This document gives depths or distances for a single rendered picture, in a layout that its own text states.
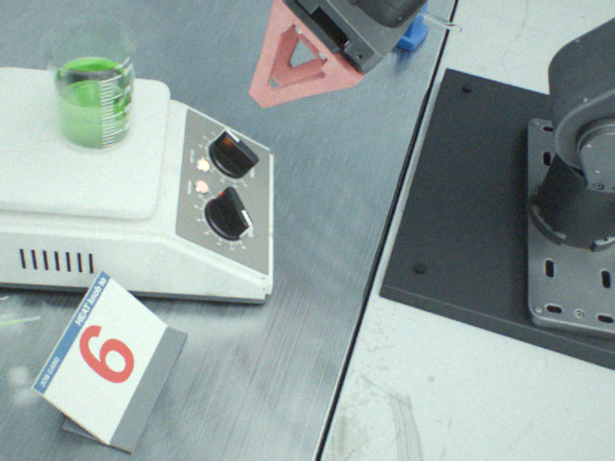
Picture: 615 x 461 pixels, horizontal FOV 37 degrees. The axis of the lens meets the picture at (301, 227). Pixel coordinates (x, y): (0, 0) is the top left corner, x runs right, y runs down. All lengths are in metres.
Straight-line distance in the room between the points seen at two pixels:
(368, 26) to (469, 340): 0.24
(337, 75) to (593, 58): 0.17
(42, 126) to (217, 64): 0.23
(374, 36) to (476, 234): 0.21
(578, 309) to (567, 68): 0.16
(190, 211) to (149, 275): 0.05
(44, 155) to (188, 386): 0.17
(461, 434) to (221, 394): 0.15
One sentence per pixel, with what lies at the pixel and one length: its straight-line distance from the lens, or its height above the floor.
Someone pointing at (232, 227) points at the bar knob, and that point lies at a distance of 0.59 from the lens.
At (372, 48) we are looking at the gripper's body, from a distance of 0.51.
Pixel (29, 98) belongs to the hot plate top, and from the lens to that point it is 0.62.
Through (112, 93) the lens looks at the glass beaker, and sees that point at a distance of 0.55.
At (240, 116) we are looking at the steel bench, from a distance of 0.74.
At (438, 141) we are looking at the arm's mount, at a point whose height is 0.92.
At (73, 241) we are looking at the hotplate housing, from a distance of 0.57.
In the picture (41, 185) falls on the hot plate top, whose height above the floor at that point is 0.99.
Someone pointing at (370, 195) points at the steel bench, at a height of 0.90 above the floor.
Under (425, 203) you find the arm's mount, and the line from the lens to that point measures 0.69.
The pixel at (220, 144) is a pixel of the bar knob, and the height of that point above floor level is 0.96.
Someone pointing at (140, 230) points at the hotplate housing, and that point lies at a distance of 0.57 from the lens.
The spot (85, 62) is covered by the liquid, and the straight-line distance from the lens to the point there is 0.59.
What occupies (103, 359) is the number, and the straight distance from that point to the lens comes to 0.57.
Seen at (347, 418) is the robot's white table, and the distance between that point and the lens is 0.59.
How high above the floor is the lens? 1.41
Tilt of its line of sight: 49 degrees down
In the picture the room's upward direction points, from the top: 12 degrees clockwise
